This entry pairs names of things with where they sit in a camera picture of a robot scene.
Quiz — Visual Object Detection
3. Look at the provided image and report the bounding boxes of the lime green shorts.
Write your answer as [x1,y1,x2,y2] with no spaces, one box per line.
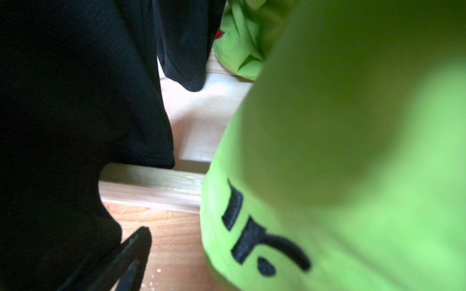
[200,1,466,291]

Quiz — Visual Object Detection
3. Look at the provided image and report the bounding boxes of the black shorts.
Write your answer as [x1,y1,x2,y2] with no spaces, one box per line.
[1,1,225,291]

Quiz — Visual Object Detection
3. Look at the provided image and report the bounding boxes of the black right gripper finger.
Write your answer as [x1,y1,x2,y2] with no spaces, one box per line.
[58,227,152,291]

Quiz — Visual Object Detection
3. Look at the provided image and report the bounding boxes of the wooden clothes rack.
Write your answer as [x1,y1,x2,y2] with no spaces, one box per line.
[99,53,252,213]

